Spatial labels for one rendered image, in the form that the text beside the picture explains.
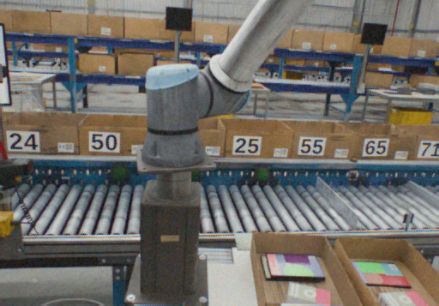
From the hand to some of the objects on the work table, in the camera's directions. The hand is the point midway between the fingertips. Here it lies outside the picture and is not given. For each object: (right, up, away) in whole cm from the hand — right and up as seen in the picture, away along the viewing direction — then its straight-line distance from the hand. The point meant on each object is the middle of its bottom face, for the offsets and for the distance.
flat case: (-30, -90, +68) cm, 117 cm away
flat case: (+2, -92, +68) cm, 114 cm away
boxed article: (-27, -95, +52) cm, 112 cm away
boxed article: (+4, -97, +52) cm, 110 cm away
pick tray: (+3, -96, +59) cm, 112 cm away
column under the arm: (-72, -90, +60) cm, 130 cm away
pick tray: (-29, -93, +59) cm, 114 cm away
